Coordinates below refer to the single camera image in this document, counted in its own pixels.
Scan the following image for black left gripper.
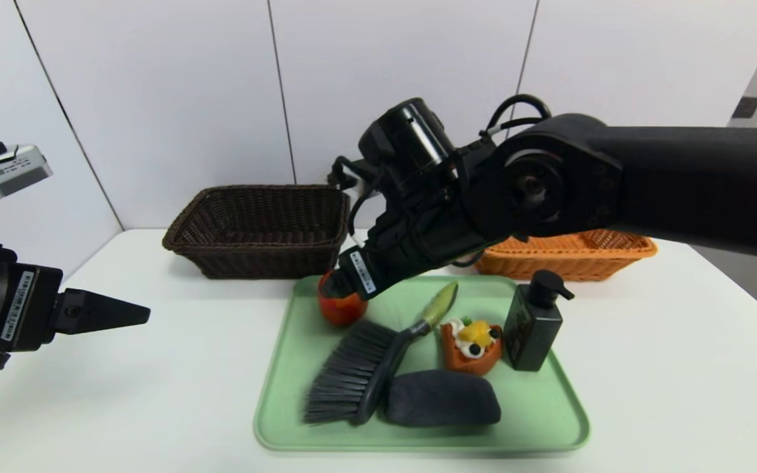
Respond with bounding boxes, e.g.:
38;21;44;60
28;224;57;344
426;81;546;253
0;245;151;353

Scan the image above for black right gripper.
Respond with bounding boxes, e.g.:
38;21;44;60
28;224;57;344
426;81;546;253
321;202;440;301

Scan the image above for red apple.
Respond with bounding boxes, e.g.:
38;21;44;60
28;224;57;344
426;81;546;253
317;271;370;328

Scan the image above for grey brush with green handle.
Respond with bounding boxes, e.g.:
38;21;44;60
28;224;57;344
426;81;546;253
302;281;460;427

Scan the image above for dark grey towel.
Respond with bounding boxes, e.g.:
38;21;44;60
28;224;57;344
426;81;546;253
384;369;503;428

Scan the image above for dark brown wicker basket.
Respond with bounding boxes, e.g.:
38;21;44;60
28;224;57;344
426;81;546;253
162;184;352;281

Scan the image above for orange wicker basket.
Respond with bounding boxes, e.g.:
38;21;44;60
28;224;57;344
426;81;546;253
473;228;658;282

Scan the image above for light green plastic tray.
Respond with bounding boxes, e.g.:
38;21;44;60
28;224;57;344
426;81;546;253
253;274;591;453

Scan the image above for fruit tart slice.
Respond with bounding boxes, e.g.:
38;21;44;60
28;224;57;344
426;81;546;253
440;317;505;377

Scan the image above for black pump bottle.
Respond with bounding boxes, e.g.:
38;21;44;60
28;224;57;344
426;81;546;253
502;269;576;373

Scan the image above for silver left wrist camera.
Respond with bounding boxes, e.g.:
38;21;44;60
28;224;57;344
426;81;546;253
0;141;55;202

